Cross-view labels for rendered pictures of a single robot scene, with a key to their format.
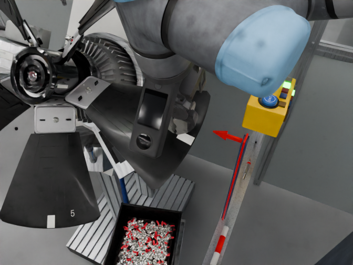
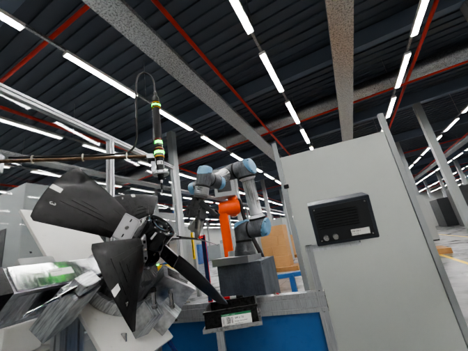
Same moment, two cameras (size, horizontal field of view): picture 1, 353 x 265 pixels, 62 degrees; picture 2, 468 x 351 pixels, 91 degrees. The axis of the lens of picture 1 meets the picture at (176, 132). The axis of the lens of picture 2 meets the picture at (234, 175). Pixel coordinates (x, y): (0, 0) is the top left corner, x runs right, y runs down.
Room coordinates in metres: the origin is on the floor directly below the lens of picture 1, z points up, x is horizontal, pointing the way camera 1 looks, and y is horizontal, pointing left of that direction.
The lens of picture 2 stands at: (0.32, 1.19, 1.11)
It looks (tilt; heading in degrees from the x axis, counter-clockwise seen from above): 17 degrees up; 261
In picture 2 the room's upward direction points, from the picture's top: 9 degrees counter-clockwise
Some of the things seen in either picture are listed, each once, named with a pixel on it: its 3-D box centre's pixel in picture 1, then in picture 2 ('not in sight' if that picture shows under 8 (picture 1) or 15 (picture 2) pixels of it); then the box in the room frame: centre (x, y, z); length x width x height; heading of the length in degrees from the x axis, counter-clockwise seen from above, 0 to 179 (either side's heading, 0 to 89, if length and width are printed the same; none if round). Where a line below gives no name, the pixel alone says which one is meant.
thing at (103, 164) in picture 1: (101, 156); (165, 315); (0.50, 0.22, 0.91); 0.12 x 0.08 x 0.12; 155
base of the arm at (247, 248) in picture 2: not in sight; (244, 247); (0.08, -0.48, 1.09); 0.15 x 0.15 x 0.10
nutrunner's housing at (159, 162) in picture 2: not in sight; (157, 133); (0.49, 0.19, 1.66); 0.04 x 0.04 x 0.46
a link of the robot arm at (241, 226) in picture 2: not in sight; (243, 230); (0.07, -0.48, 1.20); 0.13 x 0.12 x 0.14; 141
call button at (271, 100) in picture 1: (269, 100); not in sight; (0.57, -0.24, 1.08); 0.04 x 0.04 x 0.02
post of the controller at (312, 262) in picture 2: not in sight; (313, 267); (-0.14, 0.08, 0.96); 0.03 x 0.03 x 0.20; 65
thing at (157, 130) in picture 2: not in sight; (157, 128); (0.49, 0.19, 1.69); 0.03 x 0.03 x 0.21
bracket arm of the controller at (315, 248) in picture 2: not in sight; (331, 245); (-0.24, 0.13, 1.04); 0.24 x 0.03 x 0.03; 155
